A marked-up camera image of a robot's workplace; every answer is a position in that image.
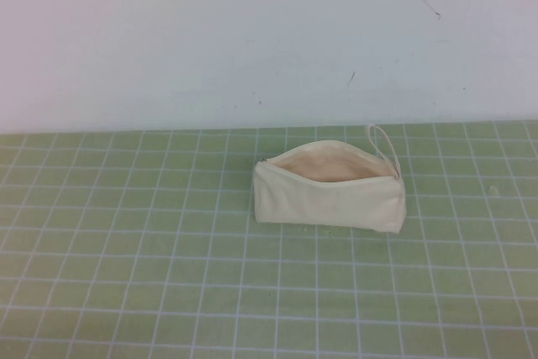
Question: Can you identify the cream fabric pencil case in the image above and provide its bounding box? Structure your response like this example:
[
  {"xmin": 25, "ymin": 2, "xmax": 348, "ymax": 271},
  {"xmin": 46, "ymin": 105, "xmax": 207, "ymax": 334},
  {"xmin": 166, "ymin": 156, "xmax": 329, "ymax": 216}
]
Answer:
[{"xmin": 253, "ymin": 123, "xmax": 407, "ymax": 235}]

